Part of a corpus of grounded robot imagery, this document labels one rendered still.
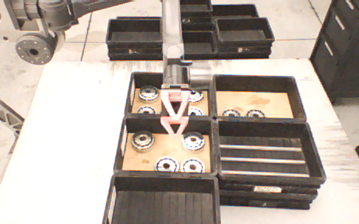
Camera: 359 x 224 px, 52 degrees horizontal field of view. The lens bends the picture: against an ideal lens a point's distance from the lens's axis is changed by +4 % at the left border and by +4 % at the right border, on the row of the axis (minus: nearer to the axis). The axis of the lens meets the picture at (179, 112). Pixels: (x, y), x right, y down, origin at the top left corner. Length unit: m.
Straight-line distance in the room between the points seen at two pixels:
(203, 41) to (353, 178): 1.62
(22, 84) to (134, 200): 2.10
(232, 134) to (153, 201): 0.48
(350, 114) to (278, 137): 1.56
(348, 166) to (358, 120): 1.32
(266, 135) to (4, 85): 2.36
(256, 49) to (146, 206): 1.65
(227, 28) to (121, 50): 0.86
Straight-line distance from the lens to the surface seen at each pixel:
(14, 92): 3.27
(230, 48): 2.67
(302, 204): 1.62
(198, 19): 2.97
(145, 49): 2.62
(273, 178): 1.41
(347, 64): 2.87
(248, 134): 1.63
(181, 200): 1.42
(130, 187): 1.43
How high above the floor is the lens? 2.06
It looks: 46 degrees down
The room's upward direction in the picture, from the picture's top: 2 degrees clockwise
